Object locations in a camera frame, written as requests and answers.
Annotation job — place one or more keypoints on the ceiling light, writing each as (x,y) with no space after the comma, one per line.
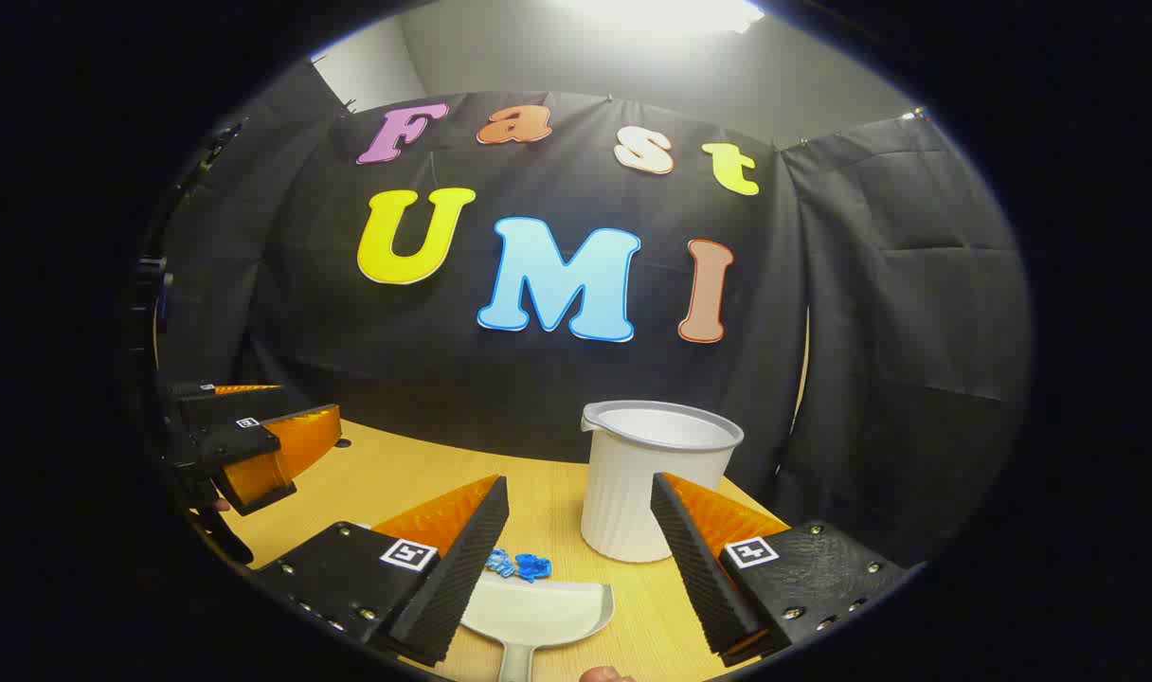
(661,11)

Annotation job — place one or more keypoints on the grey plastic dustpan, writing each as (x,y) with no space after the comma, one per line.
(538,611)

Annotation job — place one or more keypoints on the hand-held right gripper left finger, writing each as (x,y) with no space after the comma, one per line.
(458,578)

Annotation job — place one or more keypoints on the dark blue paper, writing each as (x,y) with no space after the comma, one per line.
(534,567)

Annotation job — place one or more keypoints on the white ribbed garbage bin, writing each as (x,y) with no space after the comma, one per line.
(633,493)

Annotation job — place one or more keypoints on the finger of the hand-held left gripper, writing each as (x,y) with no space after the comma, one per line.
(225,405)
(230,441)

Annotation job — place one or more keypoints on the black backdrop cloth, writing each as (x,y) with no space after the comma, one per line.
(822,332)

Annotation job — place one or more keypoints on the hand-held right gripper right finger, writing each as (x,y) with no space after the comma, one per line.
(699,568)

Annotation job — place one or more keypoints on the light blue paper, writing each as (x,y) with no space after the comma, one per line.
(500,565)

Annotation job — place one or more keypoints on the wooden desktop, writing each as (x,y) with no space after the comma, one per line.
(548,493)

